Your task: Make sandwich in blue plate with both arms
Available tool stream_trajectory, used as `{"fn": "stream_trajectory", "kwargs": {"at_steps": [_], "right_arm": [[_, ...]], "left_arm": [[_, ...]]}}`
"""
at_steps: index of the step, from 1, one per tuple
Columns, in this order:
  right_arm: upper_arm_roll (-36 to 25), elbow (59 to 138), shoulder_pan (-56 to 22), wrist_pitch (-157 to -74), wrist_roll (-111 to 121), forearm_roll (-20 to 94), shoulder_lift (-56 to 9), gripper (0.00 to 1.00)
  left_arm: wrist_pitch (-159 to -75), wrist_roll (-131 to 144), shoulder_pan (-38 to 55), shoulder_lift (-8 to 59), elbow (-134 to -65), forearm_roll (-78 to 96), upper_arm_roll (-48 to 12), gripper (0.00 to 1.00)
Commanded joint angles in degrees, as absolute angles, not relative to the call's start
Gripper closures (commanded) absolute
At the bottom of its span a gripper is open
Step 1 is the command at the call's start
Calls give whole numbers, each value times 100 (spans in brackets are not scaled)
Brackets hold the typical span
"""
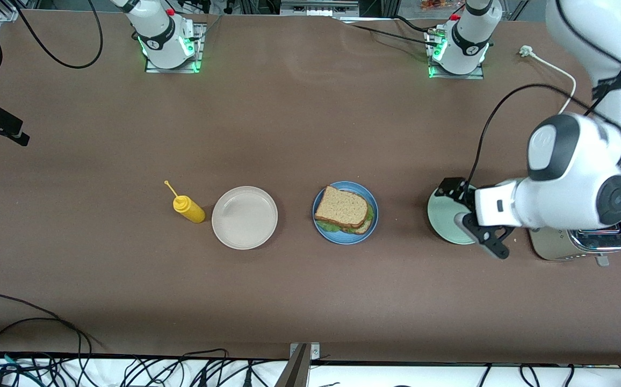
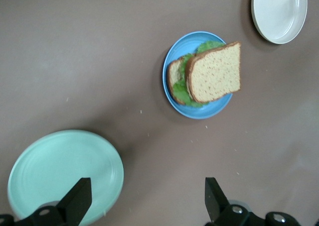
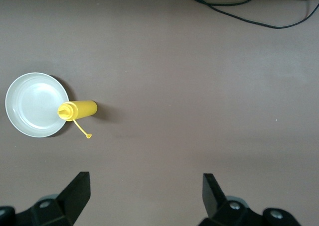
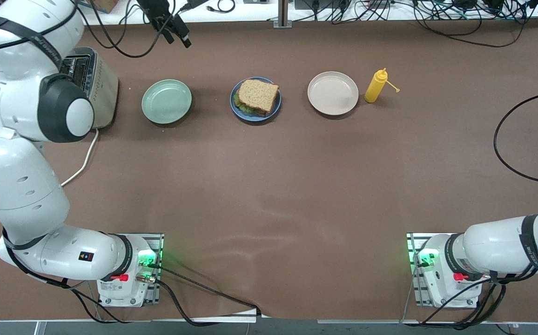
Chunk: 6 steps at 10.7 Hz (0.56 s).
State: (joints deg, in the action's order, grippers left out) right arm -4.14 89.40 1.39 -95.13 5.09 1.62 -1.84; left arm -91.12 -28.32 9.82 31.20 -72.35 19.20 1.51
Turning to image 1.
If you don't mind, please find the blue plate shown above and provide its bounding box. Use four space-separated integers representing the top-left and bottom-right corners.
312 181 379 245

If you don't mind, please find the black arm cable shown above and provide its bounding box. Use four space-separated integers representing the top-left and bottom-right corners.
469 83 593 187
14 0 104 69

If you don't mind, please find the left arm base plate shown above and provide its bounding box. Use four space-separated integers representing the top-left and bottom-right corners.
426 30 486 80

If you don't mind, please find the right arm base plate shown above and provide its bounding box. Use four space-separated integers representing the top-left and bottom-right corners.
145 23 204 74

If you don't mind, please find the yellow squeeze bottle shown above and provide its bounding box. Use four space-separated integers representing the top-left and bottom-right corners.
164 180 206 224

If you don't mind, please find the long black table cable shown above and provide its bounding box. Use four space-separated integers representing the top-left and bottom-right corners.
0 293 102 355

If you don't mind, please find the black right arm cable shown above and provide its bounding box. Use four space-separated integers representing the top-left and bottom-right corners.
14 0 104 69

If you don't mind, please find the grey metal equipment box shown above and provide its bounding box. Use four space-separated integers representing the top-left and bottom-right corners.
280 0 359 17

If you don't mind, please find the green lettuce leaf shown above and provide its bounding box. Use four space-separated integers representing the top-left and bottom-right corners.
317 203 376 233

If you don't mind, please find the white toaster power cord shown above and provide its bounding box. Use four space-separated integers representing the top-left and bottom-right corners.
519 45 577 115

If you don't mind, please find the black floor cable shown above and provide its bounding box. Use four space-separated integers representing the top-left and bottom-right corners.
520 364 541 387
182 348 230 387

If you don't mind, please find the green plate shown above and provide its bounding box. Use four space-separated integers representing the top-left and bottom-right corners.
427 185 479 246

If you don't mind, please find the beige chrome toaster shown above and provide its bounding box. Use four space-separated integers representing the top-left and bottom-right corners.
528 219 621 268

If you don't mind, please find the grey metal bracket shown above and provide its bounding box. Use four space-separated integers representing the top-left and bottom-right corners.
276 342 320 387

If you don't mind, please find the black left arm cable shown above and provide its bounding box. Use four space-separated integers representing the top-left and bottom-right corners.
469 83 593 187

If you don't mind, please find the black base cable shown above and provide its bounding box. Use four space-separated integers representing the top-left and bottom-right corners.
391 15 435 34
340 23 439 48

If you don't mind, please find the beige plate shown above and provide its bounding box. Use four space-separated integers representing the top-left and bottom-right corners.
212 186 279 250

